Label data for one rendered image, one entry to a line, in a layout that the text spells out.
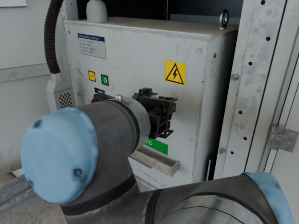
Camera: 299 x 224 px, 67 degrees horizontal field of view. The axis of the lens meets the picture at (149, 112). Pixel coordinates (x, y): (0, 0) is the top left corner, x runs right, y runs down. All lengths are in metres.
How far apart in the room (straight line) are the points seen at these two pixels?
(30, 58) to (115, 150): 0.72
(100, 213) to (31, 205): 0.65
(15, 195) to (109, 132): 0.72
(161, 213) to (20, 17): 0.80
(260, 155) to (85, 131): 0.43
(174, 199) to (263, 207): 0.08
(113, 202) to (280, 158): 0.38
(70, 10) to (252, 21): 0.60
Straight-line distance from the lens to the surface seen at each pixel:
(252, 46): 0.50
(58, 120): 0.23
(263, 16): 0.49
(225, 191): 0.20
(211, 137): 0.64
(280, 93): 0.51
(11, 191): 0.93
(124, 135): 0.28
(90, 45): 0.71
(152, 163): 0.63
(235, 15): 1.33
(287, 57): 0.49
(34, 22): 0.92
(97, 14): 0.74
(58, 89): 0.75
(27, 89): 0.96
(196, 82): 0.50
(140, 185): 0.78
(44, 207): 0.87
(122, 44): 0.61
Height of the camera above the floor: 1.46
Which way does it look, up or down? 27 degrees down
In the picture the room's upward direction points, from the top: straight up
